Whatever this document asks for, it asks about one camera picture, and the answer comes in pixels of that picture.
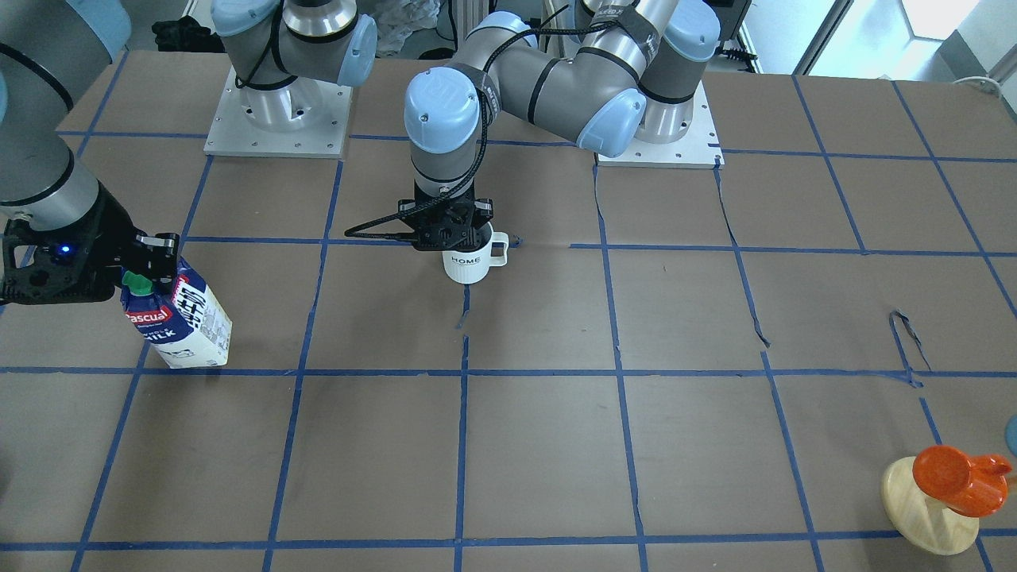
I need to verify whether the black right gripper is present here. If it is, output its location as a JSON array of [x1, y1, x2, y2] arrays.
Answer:
[[2, 185, 180, 305]]

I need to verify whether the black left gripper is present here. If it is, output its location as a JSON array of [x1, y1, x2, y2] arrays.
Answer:
[[397, 191, 493, 251]]

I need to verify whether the white HOME mug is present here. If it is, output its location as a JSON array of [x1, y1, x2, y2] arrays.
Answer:
[[442, 223, 511, 284]]

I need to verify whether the blue white milk carton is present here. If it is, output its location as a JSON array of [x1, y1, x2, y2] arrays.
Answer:
[[121, 258, 232, 369]]

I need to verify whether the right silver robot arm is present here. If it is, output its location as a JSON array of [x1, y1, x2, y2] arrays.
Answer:
[[1, 1, 180, 305]]

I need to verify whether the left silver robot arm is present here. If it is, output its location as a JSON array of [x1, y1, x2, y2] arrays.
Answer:
[[395, 1, 722, 251]]

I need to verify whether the wooden mug tree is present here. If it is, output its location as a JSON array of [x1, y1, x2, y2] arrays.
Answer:
[[880, 456, 980, 556]]

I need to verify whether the orange mug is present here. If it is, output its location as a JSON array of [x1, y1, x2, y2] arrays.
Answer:
[[912, 445, 1014, 518]]

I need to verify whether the blue mug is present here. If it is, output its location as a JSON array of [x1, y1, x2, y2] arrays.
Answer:
[[1003, 414, 1017, 456]]

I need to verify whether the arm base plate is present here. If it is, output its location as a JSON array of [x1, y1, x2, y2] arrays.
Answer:
[[597, 83, 725, 169], [203, 71, 354, 159]]

